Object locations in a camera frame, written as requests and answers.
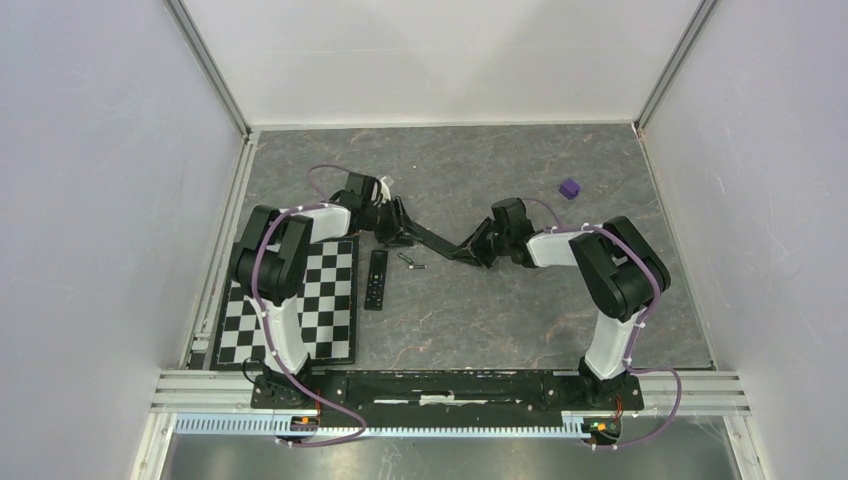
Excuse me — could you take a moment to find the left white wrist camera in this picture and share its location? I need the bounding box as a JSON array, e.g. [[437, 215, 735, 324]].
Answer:
[[377, 175, 394, 204]]

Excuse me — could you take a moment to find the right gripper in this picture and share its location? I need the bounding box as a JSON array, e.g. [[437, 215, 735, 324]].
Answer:
[[452, 217, 512, 269]]

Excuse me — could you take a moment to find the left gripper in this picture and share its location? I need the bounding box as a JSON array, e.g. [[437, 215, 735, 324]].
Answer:
[[362, 197, 423, 249]]

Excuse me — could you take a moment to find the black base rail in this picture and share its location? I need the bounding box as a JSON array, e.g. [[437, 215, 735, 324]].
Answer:
[[250, 369, 645, 429]]

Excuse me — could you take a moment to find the black remote with green button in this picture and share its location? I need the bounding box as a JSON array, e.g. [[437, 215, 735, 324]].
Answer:
[[364, 249, 388, 311]]

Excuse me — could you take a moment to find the black white checkerboard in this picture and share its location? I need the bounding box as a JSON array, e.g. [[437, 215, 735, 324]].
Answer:
[[210, 236, 359, 371]]

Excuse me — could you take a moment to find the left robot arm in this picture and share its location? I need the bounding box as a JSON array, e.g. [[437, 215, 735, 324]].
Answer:
[[229, 173, 393, 408]]

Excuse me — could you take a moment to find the purple cube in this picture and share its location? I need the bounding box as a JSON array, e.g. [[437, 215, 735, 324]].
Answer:
[[558, 178, 581, 200]]

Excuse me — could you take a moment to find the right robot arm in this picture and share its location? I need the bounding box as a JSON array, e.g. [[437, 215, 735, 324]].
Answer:
[[389, 197, 670, 408]]

